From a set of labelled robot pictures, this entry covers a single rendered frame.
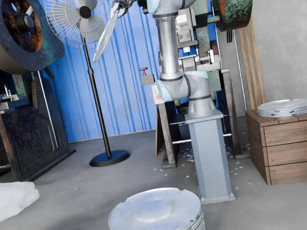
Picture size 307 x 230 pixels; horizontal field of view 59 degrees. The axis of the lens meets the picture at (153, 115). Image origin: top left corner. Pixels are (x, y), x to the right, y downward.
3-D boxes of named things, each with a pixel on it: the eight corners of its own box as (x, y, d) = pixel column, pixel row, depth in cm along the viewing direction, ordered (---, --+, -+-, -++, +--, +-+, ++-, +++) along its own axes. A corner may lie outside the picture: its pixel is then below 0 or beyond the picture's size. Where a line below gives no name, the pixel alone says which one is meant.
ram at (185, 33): (195, 39, 199) (188, -2, 194) (175, 44, 201) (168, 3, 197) (194, 41, 216) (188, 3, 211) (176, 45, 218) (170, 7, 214)
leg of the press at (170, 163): (177, 168, 198) (154, 44, 185) (161, 169, 200) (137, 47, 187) (181, 136, 288) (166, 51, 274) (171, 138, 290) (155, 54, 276)
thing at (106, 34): (109, 44, 126) (108, 43, 125) (89, 71, 149) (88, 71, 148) (122, 2, 139) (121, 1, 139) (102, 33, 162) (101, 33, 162)
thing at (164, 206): (218, 197, 85) (218, 195, 85) (159, 253, 64) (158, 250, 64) (151, 185, 105) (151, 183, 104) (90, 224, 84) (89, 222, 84)
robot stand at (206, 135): (236, 199, 137) (223, 114, 131) (200, 204, 139) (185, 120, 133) (229, 184, 156) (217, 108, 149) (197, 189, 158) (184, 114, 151)
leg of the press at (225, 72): (251, 158, 189) (233, 27, 176) (235, 160, 191) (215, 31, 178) (232, 128, 279) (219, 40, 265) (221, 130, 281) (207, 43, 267)
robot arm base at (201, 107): (219, 114, 133) (216, 94, 131) (188, 119, 134) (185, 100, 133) (214, 109, 148) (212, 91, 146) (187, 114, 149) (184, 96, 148)
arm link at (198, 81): (215, 93, 135) (210, 66, 133) (190, 99, 132) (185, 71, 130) (205, 93, 146) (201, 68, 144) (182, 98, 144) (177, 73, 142)
